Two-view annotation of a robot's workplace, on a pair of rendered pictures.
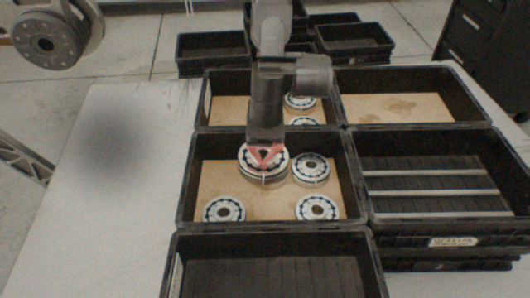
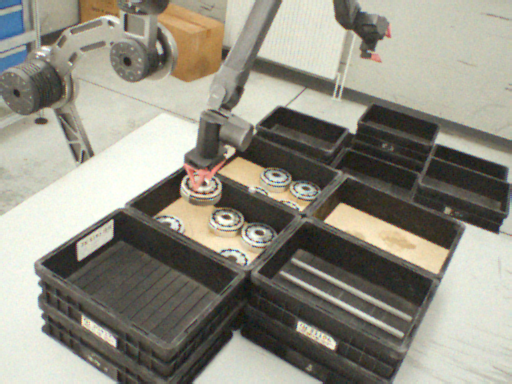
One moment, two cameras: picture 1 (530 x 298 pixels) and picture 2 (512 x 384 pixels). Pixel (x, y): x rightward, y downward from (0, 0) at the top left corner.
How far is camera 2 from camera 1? 0.87 m
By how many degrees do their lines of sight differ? 23
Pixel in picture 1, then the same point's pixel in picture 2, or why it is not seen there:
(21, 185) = not seen: hidden behind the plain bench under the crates
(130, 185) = (131, 193)
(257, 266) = (161, 268)
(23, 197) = not seen: hidden behind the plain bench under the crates
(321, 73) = (239, 131)
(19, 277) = (24, 207)
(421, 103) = (420, 250)
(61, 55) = (132, 72)
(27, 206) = not seen: hidden behind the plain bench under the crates
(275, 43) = (216, 100)
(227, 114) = (236, 174)
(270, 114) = (203, 146)
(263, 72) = (204, 115)
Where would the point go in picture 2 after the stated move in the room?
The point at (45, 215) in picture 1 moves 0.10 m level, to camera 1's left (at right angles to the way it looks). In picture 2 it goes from (64, 182) to (44, 170)
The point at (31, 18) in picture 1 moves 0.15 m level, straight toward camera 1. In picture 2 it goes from (126, 42) to (118, 60)
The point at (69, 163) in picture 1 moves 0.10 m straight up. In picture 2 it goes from (104, 158) to (104, 135)
